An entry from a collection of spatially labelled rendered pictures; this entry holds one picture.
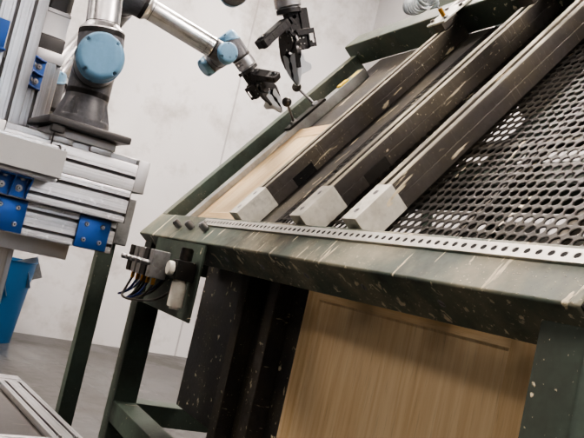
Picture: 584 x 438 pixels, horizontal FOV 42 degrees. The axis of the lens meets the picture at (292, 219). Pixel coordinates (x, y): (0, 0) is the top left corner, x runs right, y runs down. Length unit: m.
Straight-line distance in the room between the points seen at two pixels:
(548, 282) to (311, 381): 1.08
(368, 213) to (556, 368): 0.70
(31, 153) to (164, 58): 4.07
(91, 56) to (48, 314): 3.85
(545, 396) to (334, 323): 1.00
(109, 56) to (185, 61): 4.03
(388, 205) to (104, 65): 0.79
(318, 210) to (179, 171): 4.02
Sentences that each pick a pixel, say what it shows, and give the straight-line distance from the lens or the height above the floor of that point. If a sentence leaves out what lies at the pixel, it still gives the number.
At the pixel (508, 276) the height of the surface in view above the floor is 0.84.
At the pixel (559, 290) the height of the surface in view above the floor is 0.83.
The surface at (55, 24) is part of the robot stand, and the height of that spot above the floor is 1.33.
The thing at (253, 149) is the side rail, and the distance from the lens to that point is 3.15.
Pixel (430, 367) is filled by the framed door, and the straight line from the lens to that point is 1.71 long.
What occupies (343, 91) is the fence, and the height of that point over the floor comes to 1.54.
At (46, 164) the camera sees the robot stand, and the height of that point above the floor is 0.90.
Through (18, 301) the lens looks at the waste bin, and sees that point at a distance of 5.04.
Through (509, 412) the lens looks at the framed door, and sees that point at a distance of 1.52.
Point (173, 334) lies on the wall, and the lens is 6.04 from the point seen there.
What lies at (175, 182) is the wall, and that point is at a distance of 5.92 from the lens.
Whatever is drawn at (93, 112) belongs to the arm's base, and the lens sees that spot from 2.11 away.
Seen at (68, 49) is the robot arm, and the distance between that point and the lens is 2.80.
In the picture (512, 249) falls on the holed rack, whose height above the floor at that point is 0.89.
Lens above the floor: 0.76
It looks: 5 degrees up
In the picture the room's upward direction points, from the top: 13 degrees clockwise
